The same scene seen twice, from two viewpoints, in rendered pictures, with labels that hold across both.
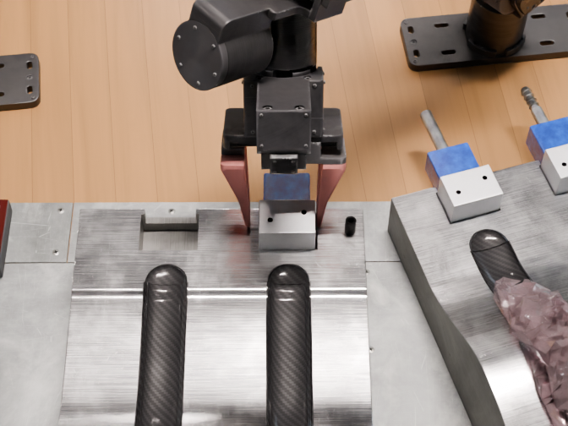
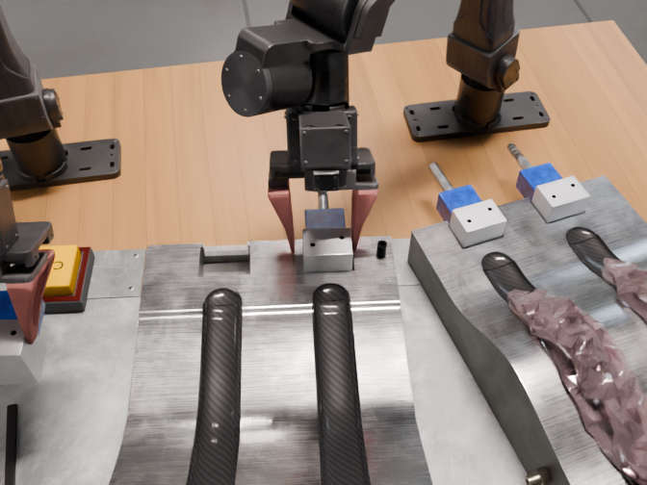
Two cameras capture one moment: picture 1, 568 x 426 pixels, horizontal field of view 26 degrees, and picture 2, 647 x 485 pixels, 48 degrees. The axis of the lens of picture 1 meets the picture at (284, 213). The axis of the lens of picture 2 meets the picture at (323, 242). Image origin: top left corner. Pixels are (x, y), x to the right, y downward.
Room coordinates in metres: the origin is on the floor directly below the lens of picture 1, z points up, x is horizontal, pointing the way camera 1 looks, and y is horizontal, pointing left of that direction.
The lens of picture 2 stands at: (0.14, 0.02, 1.49)
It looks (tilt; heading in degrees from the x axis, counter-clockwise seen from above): 50 degrees down; 357
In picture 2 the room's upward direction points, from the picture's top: straight up
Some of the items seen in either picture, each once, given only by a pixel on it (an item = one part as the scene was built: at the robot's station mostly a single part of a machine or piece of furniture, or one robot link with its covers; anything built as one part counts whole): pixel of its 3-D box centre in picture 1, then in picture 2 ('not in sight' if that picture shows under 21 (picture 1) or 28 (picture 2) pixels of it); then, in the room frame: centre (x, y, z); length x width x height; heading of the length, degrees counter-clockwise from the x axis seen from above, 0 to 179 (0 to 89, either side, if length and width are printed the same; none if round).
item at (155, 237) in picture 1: (171, 240); (226, 268); (0.62, 0.10, 0.87); 0.05 x 0.05 x 0.04; 0
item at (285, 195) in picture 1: (286, 189); (324, 223); (0.66, 0.00, 0.89); 0.13 x 0.05 x 0.05; 0
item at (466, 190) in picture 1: (449, 163); (456, 202); (0.72, -0.16, 0.86); 0.13 x 0.05 x 0.05; 17
